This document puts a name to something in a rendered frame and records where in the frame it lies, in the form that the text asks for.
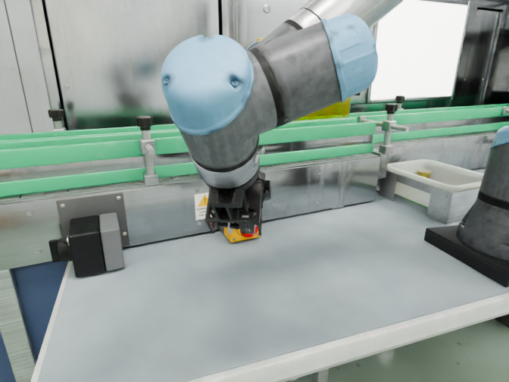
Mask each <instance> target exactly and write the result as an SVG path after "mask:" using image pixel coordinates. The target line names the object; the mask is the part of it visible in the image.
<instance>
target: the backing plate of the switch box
mask: <svg viewBox="0 0 509 382"><path fill-rule="evenodd" d="M56 203H57V207H58V213H59V218H60V222H61V229H62V233H63V237H65V236H68V233H69V227H70V220H71V219H73V218H83V217H88V216H93V215H98V217H99V215H100V214H108V213H114V212H116V213H117V219H118V223H119V228H120V237H121V242H122V248H123V247H127V246H130V239H129V233H128V227H127V221H126V211H125V205H124V199H123V193H112V194H105V195H99V196H88V197H82V198H76V199H65V200H58V201H56Z"/></svg>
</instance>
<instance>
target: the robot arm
mask: <svg viewBox="0 0 509 382"><path fill-rule="evenodd" d="M403 1H404V0H310V1H309V2H307V3H306V4H305V5H303V6H302V7H301V8H300V9H298V10H297V11H296V12H295V13H294V14H293V15H292V16H290V17H289V18H288V19H287V20H286V21H285V22H284V23H282V24H281V25H279V26H278V27H277V28H276V29H275V30H274V31H272V32H271V33H270V34H269V35H267V36H266V37H265V38H264V39H262V40H261V41H259V42H255V43H253V44H251V45H250V46H249V47H248V48H247V49H246V50H244V48H243V47H242V46H241V45H240V44H239V43H237V41H235V40H233V39H231V38H229V37H227V36H221V35H217V34H216V35H214V36H213V37H205V36H203V35H200V36H194V37H192V38H190V39H187V40H185V41H184V42H181V43H180V44H179V45H178V46H176V47H175V48H174V49H173V50H172V51H171V52H170V54H169V55H168V56H167V57H166V59H165V61H164V63H163V66H162V69H161V85H162V90H163V93H164V96H165V99H166V101H167V104H168V107H169V111H170V116H171V118H172V120H173V122H174V123H175V125H176V126H177V127H178V129H179V131H180V133H181V135H182V137H183V140H184V142H185V144H186V146H187V148H188V150H189V154H190V156H191V158H192V160H193V163H194V165H195V167H196V169H197V172H198V174H199V176H200V177H201V179H203V181H204V182H205V183H206V185H207V186H208V187H209V193H208V203H207V210H206V215H205V222H206V223H207V225H208V227H209V228H210V230H211V232H212V233H214V230H215V224H216V222H217V226H218V227H228V231H229V234H232V232H233V229H237V230H238V229H241V231H242V233H252V234H253V235H254V234H255V226H258V232H259V236H261V230H262V209H263V205H264V201H266V200H270V199H271V186H270V180H265V176H266V174H265V173H262V172H261V171H260V155H263V154H264V153H265V148H264V146H259V145H258V143H259V135H260V134H262V133H265V132H267V131H269V130H272V129H274V128H277V127H280V126H282V125H284V124H287V123H289V122H292V121H294V120H297V119H299V118H301V117H304V116H306V115H308V114H311V113H314V112H315V111H319V110H320V109H323V108H325V107H328V106H330V105H333V104H335V103H337V102H345V100H346V99H347V98H349V97H351V96H353V95H355V94H357V93H359V92H362V91H364V90H365V89H367V88H368V87H369V86H370V85H371V84H372V83H373V81H374V79H375V77H376V73H377V69H378V54H377V51H376V42H375V39H374V38H373V34H372V33H371V31H370V28H371V27H372V26H373V25H375V24H376V23H377V22H379V21H380V20H381V19H382V18H384V17H385V16H386V15H387V14H388V13H389V12H390V11H392V10H393V9H394V8H396V7H397V6H398V5H399V4H401V3H402V2H403ZM490 150H491V151H490V153H489V158H488V161H487V164H486V169H485V172H484V174H483V178H482V182H481V185H480V188H479V193H478V196H477V198H476V201H475V202H474V204H473V205H472V207H471V208H470V210H469V211H468V212H467V213H466V215H465V216H464V218H463V219H462V221H461V222H460V223H459V225H458V228H457V233H456V236H457V238H458V239H459V240H460V241H461V242H462V243H464V244H465V245H467V246H469V247H470V248H472V249H475V250H476V251H479V252H481V253H484V254H487V255H490V256H492V257H495V258H499V259H503V260H505V261H509V126H505V127H502V128H501V129H499V130H498V131H497V133H496V134H495V138H494V141H493V144H492V145H491V146H490ZM211 216H212V217H211ZM210 222H212V224H211V223H210Z"/></svg>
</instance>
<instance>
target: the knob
mask: <svg viewBox="0 0 509 382"><path fill-rule="evenodd" d="M66 237H67V236H65V237H62V238H58V239H53V240H49V241H48V244H49V248H50V252H51V255H52V261H53V262H58V261H73V260H72V256H71V252H70V246H69V245H65V244H64V238H66Z"/></svg>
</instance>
